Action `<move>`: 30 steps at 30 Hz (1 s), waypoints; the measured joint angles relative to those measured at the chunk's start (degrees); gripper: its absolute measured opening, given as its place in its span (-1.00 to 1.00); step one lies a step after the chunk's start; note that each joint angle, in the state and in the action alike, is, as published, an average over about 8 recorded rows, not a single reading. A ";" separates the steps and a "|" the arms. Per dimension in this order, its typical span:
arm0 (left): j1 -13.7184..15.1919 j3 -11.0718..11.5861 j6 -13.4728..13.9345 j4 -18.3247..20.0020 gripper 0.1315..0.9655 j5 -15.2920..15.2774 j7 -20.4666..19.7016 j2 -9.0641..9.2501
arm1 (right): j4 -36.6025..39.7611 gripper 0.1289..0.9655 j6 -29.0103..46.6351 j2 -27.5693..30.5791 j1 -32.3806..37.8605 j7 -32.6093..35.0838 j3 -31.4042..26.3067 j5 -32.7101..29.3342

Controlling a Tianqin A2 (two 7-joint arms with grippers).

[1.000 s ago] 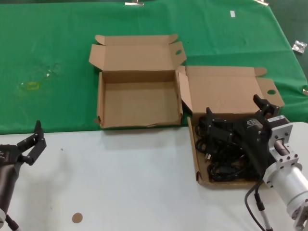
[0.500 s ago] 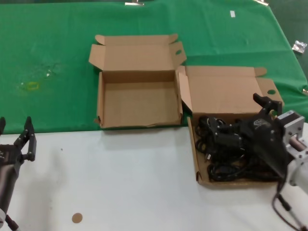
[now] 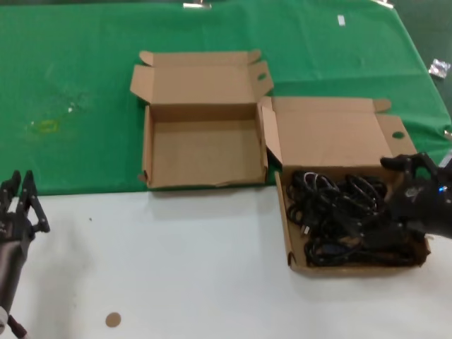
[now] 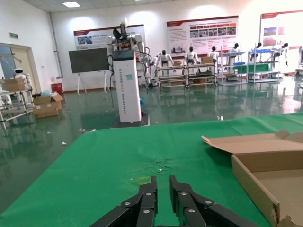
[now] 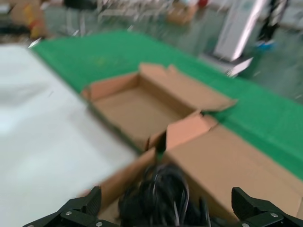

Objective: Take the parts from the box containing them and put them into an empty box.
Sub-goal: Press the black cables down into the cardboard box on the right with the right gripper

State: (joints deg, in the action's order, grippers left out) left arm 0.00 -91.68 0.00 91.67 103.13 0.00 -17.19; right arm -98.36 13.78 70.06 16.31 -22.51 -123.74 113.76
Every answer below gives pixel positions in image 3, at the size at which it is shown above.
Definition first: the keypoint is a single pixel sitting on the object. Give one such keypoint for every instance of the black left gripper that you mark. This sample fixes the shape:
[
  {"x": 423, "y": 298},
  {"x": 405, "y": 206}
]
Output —
[{"x": 12, "y": 229}]

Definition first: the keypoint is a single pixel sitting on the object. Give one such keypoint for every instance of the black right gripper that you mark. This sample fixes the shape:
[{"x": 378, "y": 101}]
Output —
[{"x": 423, "y": 205}]

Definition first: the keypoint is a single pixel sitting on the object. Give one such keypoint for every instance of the brown cardboard box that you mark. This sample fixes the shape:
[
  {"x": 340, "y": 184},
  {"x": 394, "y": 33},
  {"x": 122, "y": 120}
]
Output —
[
  {"x": 205, "y": 152},
  {"x": 328, "y": 141}
]

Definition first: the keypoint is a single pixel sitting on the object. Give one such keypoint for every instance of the metal cloth clip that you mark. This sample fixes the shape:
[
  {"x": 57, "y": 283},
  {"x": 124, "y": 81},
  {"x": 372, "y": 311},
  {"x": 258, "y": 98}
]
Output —
[
  {"x": 448, "y": 134},
  {"x": 385, "y": 3},
  {"x": 197, "y": 4}
]

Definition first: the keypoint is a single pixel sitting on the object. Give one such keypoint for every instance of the green table cloth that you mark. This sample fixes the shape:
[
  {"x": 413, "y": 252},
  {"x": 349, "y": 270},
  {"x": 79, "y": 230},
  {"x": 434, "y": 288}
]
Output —
[{"x": 70, "y": 53}]

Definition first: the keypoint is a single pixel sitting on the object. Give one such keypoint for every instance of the round brown cardboard disc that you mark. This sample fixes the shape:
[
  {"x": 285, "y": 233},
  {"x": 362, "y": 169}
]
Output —
[{"x": 113, "y": 320}]

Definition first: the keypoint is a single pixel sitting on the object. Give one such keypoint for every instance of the small white paper tag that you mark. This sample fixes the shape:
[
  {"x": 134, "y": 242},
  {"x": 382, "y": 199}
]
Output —
[{"x": 341, "y": 20}]

